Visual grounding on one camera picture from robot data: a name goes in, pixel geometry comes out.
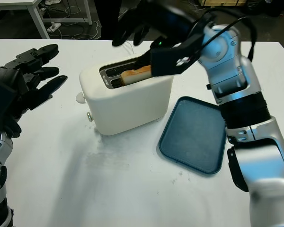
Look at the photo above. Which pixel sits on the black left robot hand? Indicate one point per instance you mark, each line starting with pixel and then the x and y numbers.
pixel 33 59

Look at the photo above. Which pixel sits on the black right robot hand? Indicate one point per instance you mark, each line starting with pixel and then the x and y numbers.
pixel 165 21

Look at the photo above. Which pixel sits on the slice of toast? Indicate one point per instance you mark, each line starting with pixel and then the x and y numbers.
pixel 135 75

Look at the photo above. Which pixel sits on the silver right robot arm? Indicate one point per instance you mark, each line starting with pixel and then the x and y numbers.
pixel 229 61

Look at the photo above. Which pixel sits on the person in black trousers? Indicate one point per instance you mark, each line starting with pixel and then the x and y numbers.
pixel 111 23

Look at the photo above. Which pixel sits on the white two-slot toaster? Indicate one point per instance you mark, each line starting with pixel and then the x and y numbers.
pixel 127 108

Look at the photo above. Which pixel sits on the white power strip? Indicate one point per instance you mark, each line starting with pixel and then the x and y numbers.
pixel 54 28

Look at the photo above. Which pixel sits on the wooden crate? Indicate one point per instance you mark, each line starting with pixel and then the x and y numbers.
pixel 224 2

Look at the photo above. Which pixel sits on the black bag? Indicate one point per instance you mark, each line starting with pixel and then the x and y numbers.
pixel 269 7

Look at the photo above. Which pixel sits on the dark blue plastic tray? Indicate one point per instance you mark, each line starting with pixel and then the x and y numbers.
pixel 191 132

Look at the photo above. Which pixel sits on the white metal-frame desk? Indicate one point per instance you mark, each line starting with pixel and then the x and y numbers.
pixel 35 14

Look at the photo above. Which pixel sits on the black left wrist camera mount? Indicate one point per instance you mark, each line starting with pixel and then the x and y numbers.
pixel 1 104

